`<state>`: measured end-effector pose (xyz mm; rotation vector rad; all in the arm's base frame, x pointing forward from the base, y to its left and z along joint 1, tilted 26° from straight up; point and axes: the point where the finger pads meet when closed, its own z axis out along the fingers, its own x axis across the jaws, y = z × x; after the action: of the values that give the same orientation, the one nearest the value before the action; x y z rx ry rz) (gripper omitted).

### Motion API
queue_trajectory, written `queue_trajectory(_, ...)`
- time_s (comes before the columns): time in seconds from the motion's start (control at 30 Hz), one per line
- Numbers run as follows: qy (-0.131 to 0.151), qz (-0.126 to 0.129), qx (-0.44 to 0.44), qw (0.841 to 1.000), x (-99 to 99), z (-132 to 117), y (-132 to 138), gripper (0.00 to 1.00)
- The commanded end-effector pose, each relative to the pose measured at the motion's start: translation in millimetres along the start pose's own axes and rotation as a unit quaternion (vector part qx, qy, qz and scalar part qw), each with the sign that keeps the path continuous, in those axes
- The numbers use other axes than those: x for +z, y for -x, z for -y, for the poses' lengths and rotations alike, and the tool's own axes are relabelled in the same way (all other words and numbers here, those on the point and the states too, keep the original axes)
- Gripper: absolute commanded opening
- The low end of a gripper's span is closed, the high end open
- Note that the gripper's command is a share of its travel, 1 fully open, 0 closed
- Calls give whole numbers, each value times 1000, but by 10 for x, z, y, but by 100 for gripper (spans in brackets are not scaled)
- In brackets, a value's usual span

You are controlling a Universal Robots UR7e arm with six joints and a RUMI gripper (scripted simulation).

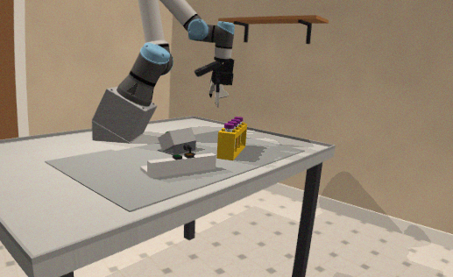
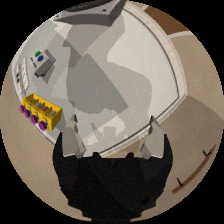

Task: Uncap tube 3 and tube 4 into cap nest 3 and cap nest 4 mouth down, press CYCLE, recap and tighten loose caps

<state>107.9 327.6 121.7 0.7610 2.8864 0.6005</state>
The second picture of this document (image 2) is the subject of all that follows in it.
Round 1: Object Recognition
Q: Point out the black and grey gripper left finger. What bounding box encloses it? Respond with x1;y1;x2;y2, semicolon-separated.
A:
52;114;86;187

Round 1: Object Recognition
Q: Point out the grey key housing with blue and green buttons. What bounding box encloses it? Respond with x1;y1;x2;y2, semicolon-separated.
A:
28;47;56;78

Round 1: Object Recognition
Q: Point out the purple round cap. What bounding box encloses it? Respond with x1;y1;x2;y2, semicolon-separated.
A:
31;115;38;124
24;109;30;119
38;121;47;131
20;105;25;113

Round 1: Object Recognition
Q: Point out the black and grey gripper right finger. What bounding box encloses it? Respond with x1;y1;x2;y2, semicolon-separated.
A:
140;115;173;189

